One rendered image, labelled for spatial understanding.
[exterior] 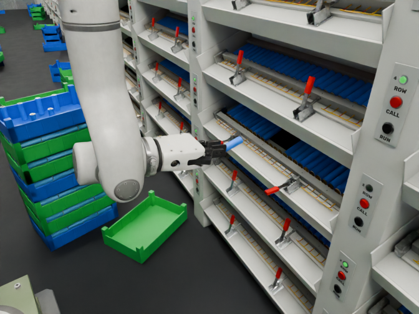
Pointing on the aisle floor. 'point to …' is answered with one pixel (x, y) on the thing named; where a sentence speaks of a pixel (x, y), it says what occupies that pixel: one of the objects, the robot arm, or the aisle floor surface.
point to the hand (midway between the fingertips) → (215, 148)
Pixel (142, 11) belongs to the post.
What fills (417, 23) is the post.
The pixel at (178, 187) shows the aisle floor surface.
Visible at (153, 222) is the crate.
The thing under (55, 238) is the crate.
